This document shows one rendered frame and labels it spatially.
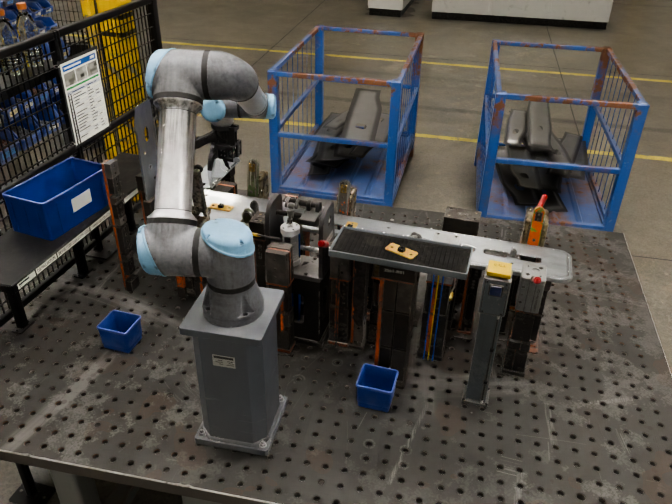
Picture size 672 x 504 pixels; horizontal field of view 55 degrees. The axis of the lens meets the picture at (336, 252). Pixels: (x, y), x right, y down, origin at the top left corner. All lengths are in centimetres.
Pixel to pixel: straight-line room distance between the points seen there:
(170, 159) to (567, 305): 152
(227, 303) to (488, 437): 83
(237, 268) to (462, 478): 80
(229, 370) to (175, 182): 48
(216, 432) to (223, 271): 51
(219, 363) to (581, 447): 101
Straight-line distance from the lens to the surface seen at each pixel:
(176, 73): 158
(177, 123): 157
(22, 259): 210
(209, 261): 149
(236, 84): 159
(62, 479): 205
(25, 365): 223
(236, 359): 160
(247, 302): 155
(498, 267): 172
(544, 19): 992
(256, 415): 174
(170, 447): 186
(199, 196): 210
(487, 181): 392
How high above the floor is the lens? 208
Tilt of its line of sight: 32 degrees down
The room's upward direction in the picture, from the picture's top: 1 degrees clockwise
